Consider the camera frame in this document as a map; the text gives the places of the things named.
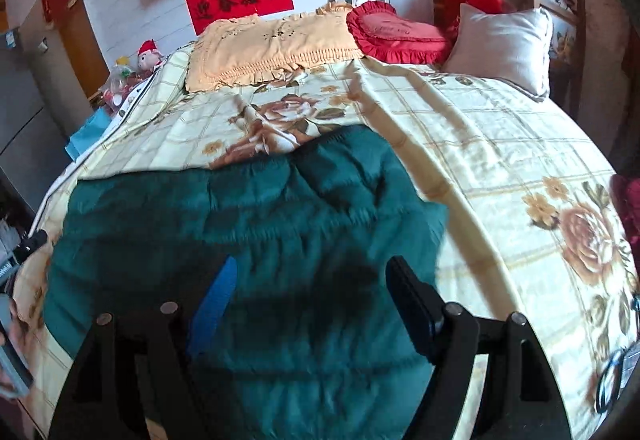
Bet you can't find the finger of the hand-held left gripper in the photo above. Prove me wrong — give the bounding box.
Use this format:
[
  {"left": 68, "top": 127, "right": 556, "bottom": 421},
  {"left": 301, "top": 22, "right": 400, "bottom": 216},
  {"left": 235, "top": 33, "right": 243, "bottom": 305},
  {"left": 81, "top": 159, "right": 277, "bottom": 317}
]
[{"left": 16, "top": 230, "right": 49, "bottom": 261}]

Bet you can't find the red heart-shaped pillow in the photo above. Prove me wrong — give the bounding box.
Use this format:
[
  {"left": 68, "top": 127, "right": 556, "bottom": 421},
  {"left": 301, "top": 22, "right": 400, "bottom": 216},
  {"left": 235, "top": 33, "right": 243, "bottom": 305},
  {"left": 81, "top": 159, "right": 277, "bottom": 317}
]
[{"left": 346, "top": 1, "right": 453, "bottom": 65}]

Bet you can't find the dark green quilted jacket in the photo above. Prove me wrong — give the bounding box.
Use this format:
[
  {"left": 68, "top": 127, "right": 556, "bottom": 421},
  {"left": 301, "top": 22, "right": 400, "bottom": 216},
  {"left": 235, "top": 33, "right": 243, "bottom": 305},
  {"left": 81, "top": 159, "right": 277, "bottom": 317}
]
[{"left": 42, "top": 124, "right": 448, "bottom": 440}]

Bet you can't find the maroon cloth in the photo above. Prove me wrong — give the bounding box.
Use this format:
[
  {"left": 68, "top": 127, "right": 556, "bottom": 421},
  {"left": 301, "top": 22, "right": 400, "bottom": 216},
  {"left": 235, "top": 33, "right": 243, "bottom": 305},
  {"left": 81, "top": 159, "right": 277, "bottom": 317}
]
[{"left": 610, "top": 174, "right": 640, "bottom": 251}]

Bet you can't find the pile of small toys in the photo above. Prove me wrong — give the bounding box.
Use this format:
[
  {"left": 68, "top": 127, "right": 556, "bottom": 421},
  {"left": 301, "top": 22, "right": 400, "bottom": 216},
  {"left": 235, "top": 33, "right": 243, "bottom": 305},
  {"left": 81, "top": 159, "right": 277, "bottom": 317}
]
[{"left": 97, "top": 57, "right": 151, "bottom": 115}]

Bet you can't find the white satin pillow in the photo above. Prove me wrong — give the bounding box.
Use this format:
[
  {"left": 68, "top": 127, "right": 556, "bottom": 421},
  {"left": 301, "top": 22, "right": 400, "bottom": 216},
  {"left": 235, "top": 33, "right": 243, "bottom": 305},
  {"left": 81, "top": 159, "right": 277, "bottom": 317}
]
[{"left": 442, "top": 2, "right": 553, "bottom": 100}]

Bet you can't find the plush toy with red hat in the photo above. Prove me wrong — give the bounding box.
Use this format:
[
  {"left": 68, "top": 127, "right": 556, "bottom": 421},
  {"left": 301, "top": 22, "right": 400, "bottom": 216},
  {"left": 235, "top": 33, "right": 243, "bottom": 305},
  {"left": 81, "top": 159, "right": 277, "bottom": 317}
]
[{"left": 137, "top": 40, "right": 165, "bottom": 72}]

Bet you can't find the floral cream bedspread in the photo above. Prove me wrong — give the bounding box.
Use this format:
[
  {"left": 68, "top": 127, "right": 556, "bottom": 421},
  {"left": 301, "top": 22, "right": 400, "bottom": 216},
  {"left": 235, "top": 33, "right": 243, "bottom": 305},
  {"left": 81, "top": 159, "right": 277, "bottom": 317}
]
[{"left": 12, "top": 37, "right": 640, "bottom": 440}]

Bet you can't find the wooden door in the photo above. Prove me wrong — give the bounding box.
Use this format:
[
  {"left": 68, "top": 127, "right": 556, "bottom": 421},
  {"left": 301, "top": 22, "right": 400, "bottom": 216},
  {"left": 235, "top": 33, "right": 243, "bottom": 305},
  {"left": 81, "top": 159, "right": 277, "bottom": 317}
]
[{"left": 50, "top": 0, "right": 111, "bottom": 100}]

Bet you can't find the blue paper bag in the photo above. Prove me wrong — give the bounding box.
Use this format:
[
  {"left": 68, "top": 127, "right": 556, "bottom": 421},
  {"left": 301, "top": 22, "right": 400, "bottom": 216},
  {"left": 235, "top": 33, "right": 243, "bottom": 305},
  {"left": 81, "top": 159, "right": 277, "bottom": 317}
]
[{"left": 65, "top": 110, "right": 113, "bottom": 161}]

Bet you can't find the grey refrigerator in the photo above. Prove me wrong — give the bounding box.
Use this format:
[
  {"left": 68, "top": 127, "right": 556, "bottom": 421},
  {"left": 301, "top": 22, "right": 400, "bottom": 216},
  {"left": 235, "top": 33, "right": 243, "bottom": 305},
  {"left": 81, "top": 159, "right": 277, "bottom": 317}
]
[{"left": 0, "top": 27, "right": 68, "bottom": 201}]

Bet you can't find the black cable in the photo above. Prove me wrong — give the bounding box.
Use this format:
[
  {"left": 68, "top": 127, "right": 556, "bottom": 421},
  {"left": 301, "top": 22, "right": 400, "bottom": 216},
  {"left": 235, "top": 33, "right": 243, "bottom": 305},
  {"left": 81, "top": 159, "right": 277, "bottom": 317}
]
[{"left": 597, "top": 345, "right": 640, "bottom": 413}]

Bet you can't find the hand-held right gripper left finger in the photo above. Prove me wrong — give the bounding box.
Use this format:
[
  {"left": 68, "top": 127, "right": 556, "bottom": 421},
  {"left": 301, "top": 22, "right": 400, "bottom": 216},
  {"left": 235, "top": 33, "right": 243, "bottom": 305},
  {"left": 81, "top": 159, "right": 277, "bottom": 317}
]
[{"left": 47, "top": 256, "right": 238, "bottom": 440}]

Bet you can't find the yellow frilled pillow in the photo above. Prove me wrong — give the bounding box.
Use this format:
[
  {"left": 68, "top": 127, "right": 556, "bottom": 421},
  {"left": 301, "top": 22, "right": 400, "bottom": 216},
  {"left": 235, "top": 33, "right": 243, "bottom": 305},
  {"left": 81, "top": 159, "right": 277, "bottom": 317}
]
[{"left": 184, "top": 2, "right": 365, "bottom": 93}]

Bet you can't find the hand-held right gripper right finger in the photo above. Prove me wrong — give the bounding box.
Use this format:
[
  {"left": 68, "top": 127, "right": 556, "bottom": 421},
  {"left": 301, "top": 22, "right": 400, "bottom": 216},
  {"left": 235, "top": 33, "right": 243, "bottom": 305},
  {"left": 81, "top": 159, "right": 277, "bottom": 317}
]
[{"left": 385, "top": 256, "right": 573, "bottom": 440}]

